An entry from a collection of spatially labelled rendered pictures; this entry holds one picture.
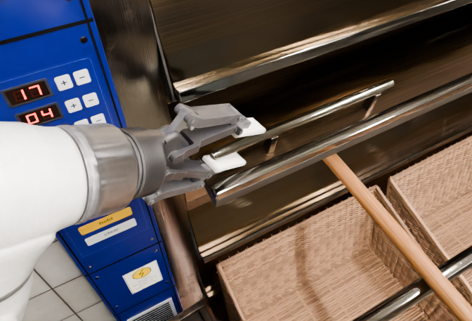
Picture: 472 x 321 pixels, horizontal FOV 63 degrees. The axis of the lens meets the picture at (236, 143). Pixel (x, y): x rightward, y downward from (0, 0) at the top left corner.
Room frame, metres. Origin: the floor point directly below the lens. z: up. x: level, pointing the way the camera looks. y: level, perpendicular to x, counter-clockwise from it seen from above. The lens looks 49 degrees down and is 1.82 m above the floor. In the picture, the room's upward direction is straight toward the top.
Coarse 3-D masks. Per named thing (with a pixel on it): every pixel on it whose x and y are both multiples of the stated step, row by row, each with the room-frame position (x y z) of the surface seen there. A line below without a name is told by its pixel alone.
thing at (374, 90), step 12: (384, 84) 0.49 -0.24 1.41; (348, 96) 0.46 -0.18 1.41; (360, 96) 0.46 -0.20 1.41; (372, 96) 0.48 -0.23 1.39; (324, 108) 0.43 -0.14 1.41; (336, 108) 0.44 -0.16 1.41; (288, 120) 0.40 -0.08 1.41; (300, 120) 0.41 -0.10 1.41; (312, 120) 0.41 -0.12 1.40; (276, 132) 0.38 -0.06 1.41; (228, 144) 0.36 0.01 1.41; (240, 144) 0.36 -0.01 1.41; (252, 144) 0.36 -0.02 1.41; (264, 144) 0.40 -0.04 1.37; (216, 156) 0.34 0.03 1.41
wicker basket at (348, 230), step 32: (320, 224) 0.57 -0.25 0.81; (352, 224) 0.61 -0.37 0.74; (256, 256) 0.47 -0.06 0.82; (288, 256) 0.50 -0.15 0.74; (320, 256) 0.54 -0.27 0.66; (352, 256) 0.57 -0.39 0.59; (384, 256) 0.56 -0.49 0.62; (224, 288) 0.39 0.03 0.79; (256, 288) 0.44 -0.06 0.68; (288, 288) 0.46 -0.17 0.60; (320, 288) 0.47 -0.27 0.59; (352, 288) 0.47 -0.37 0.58; (384, 288) 0.47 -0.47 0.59; (256, 320) 0.37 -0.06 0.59; (288, 320) 0.37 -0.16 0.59; (320, 320) 0.37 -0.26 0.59; (416, 320) 0.37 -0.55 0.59; (448, 320) 0.35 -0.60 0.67
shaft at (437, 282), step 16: (336, 160) 0.49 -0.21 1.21; (352, 176) 0.45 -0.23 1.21; (352, 192) 0.43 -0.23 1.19; (368, 192) 0.42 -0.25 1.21; (368, 208) 0.39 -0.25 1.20; (384, 208) 0.38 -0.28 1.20; (384, 224) 0.35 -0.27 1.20; (400, 240) 0.32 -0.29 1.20; (416, 256) 0.29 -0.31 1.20; (432, 272) 0.26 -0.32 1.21; (432, 288) 0.24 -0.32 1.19; (448, 288) 0.23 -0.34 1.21; (448, 304) 0.21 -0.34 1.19; (464, 304) 0.21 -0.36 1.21; (464, 320) 0.19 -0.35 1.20
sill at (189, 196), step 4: (204, 188) 0.45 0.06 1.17; (188, 192) 0.44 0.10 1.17; (192, 192) 0.44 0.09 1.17; (196, 192) 0.45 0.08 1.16; (200, 192) 0.45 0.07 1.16; (204, 192) 0.45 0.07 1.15; (188, 196) 0.44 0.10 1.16; (192, 196) 0.44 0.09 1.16; (196, 196) 0.45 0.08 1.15; (200, 196) 0.45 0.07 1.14; (188, 200) 0.44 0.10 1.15
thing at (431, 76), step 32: (416, 32) 0.70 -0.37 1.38; (448, 32) 0.70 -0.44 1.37; (320, 64) 0.59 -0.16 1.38; (352, 64) 0.60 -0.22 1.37; (384, 64) 0.60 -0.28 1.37; (416, 64) 0.61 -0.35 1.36; (448, 64) 0.61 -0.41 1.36; (224, 96) 0.50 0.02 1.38; (256, 96) 0.50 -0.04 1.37; (288, 96) 0.51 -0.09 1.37; (320, 96) 0.51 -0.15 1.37; (384, 96) 0.52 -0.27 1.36; (416, 96) 0.52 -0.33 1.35; (320, 128) 0.44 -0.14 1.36; (384, 128) 0.46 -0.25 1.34; (256, 160) 0.38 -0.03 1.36
